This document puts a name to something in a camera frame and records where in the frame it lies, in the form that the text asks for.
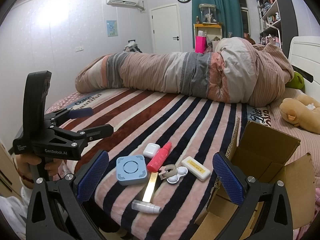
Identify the white earbuds case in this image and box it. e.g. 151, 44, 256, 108
143, 143, 161, 159

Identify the pink spray bottle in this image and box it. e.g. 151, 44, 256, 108
146, 142, 172, 173

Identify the gold metallic bar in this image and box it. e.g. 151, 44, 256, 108
142, 172, 158, 203

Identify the white small tube bottle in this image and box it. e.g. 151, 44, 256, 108
131, 200, 162, 214

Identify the white contact lens case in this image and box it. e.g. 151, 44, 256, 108
167, 166, 188, 184

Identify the beige ring clip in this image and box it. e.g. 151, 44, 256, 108
158, 164, 177, 180

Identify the person's left hand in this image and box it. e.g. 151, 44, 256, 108
16, 154, 63, 189

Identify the blue square speaker box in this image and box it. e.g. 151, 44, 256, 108
116, 154, 148, 186

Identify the brown cardboard box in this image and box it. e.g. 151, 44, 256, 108
193, 122, 316, 239

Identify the pink ribbed bedsheet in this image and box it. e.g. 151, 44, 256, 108
267, 87, 320, 188

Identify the white case yellow label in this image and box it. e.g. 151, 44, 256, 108
181, 156, 211, 181

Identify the tan plush toy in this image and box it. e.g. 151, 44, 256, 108
279, 94, 320, 134

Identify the white door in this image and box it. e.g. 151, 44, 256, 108
150, 4, 182, 54

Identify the green plush toy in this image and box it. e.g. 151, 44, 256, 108
285, 72, 304, 90

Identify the pink gift bag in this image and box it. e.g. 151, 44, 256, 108
195, 36, 207, 54

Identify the rolled pink grey duvet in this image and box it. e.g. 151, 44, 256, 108
75, 37, 294, 107

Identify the yellow top cabinet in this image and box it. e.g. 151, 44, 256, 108
193, 23, 223, 41

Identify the glass display case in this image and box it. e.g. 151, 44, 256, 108
199, 3, 217, 24

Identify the white headboard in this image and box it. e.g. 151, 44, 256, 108
289, 36, 320, 101

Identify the teal curtain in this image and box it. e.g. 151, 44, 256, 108
191, 0, 244, 37

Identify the black bookshelf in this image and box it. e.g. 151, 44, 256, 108
257, 0, 298, 56

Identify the white wall socket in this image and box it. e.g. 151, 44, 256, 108
75, 46, 84, 52

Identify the small wall poster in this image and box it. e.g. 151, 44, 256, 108
106, 20, 118, 37

